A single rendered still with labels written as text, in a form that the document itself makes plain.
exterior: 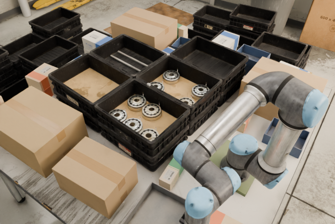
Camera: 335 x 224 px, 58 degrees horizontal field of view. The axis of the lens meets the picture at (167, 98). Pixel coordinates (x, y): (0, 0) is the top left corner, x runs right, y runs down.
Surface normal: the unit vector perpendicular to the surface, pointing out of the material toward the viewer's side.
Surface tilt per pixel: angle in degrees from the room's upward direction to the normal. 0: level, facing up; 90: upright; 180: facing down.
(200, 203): 1
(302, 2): 90
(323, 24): 75
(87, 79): 0
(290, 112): 91
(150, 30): 0
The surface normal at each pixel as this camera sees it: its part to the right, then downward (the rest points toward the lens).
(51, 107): 0.00, -0.74
